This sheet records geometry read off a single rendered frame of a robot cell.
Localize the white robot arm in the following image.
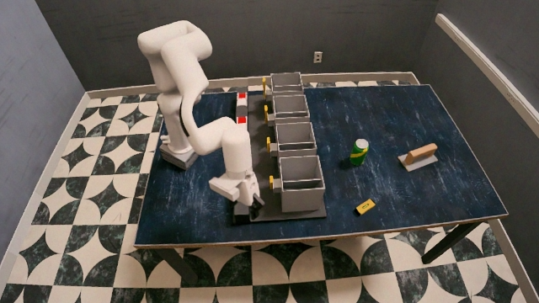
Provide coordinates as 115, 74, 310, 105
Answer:
137, 21, 254, 201

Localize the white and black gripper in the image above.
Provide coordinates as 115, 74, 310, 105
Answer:
228, 174, 265, 221

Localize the green drink can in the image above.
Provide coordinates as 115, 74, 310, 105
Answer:
350, 139, 369, 165

